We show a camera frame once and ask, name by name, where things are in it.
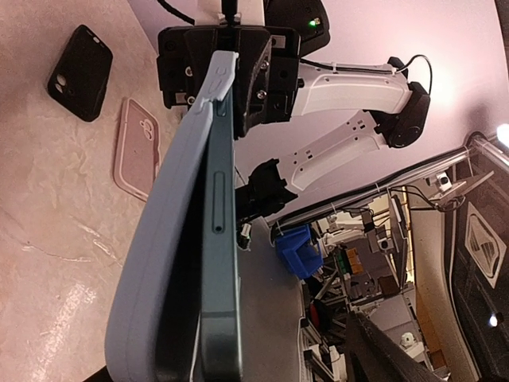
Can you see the black phone teal edge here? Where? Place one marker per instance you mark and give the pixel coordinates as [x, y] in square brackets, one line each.
[199, 335]

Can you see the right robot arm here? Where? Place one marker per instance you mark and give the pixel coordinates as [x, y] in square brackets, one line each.
[389, 111]

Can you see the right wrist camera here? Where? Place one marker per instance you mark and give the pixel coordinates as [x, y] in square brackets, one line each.
[251, 22]

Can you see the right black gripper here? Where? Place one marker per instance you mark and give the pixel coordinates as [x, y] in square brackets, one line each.
[266, 78]

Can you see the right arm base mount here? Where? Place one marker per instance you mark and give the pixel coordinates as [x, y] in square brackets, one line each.
[263, 195]

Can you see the blue plastic bin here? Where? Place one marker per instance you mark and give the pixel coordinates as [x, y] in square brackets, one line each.
[297, 252]

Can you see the pink phone case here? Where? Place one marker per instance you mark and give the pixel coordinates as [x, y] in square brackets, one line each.
[137, 152]

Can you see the black phone case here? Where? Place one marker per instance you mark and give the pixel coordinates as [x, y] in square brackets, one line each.
[79, 80]

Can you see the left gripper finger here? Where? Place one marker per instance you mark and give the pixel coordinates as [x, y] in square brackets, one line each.
[370, 355]

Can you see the light blue phone case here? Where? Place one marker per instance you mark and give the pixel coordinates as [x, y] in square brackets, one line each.
[131, 335]

